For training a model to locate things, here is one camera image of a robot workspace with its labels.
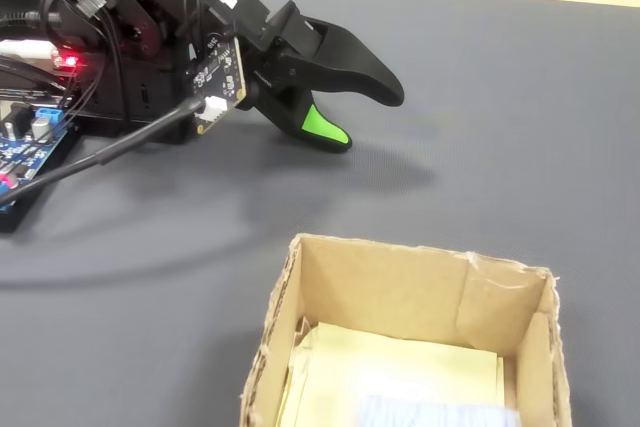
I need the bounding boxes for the small black camera board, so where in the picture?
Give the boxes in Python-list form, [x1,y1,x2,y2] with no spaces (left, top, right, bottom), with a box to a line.
[191,35,249,136]

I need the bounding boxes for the thin black servo cables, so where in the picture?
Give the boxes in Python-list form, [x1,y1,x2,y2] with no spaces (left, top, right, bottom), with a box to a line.
[177,0,207,66]

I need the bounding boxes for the blue circuit board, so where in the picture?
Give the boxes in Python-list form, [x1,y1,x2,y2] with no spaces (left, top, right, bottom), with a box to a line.
[0,114,85,234]
[0,101,69,213]

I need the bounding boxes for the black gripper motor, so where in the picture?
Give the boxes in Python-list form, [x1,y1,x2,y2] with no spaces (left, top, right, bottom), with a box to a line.
[207,0,406,155]

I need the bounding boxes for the thick black camera cable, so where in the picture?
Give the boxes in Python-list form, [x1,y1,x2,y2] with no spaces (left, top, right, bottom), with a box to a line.
[0,96,206,209]

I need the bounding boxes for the black power plug cable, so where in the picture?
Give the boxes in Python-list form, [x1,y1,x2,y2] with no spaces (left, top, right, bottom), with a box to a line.
[0,7,52,29]

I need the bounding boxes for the white plug connector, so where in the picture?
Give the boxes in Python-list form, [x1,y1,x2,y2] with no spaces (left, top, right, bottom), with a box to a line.
[0,39,58,60]

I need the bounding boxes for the pale yellow paper sheets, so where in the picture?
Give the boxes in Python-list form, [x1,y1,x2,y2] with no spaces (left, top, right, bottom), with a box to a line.
[277,321,506,427]

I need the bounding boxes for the brown cardboard box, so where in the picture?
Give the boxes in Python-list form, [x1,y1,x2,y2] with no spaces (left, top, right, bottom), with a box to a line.
[238,232,574,427]

